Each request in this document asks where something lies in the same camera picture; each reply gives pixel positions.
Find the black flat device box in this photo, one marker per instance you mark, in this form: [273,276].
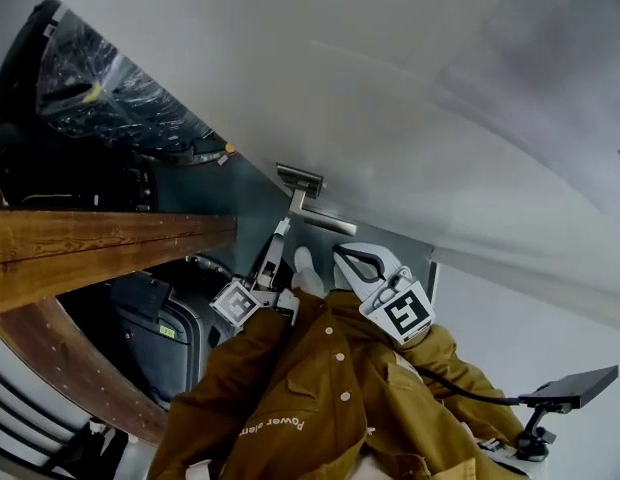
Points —
[572,385]

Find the plastic-wrapped black pallet load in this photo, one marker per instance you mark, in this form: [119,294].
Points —
[115,93]

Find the person's left forearm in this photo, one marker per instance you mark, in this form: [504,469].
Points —
[245,353]

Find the black clamp mount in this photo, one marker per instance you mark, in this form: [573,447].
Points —
[536,433]

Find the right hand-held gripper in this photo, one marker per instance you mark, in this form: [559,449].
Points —
[400,310]

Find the person's white shoe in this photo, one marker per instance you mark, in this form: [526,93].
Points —
[306,268]

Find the white door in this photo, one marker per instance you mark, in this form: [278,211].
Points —
[340,93]

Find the light wooden stair beam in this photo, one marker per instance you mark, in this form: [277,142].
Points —
[100,248]

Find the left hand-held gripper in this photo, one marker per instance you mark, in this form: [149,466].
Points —
[235,304]

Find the person's right forearm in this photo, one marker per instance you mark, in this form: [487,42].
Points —
[455,368]

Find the person's mustard jacket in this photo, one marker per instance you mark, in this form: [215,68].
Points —
[310,393]

